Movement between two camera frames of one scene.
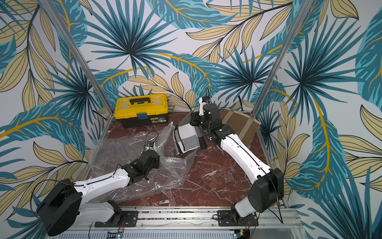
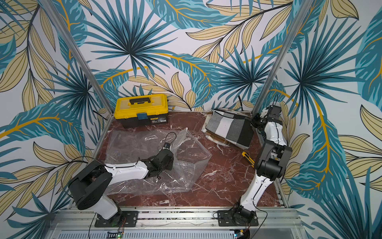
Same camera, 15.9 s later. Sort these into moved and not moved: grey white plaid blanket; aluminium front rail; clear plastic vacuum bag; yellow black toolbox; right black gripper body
Moved: clear plastic vacuum bag; grey white plaid blanket; right black gripper body
Not moved: yellow black toolbox; aluminium front rail
